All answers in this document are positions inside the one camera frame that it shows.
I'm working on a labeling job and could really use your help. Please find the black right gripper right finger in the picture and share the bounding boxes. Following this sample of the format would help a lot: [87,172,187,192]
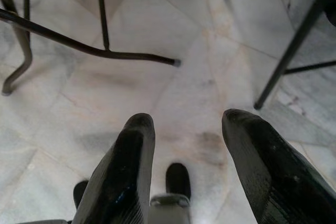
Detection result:
[222,108,336,224]

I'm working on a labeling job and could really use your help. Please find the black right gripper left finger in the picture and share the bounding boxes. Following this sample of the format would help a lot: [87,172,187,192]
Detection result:
[72,113,156,224]

